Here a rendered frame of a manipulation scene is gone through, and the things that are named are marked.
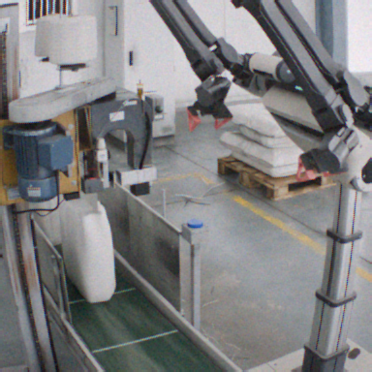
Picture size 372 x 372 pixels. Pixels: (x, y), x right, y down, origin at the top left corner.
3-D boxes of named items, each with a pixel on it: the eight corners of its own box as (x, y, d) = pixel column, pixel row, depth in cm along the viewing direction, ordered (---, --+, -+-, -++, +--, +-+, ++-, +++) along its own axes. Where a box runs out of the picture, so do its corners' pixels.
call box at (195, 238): (209, 240, 242) (209, 226, 240) (191, 245, 238) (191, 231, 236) (199, 232, 248) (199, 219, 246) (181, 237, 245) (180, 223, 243)
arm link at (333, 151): (346, 101, 139) (320, 108, 145) (326, 123, 132) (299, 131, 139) (366, 143, 142) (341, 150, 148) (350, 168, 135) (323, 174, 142)
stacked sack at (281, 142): (310, 147, 500) (311, 131, 496) (266, 153, 485) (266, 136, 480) (270, 127, 558) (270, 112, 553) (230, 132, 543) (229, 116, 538)
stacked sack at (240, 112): (303, 122, 530) (304, 107, 525) (239, 130, 503) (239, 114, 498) (276, 111, 567) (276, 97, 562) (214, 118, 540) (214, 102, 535)
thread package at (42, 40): (76, 54, 214) (76, 12, 208) (39, 60, 207) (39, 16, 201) (64, 51, 226) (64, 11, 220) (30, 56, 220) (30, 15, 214)
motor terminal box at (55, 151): (75, 169, 195) (73, 135, 191) (53, 178, 188) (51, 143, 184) (59, 165, 200) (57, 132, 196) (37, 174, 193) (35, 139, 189)
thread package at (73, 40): (105, 63, 192) (105, 14, 186) (56, 70, 185) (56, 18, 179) (87, 57, 206) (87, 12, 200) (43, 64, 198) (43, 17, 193)
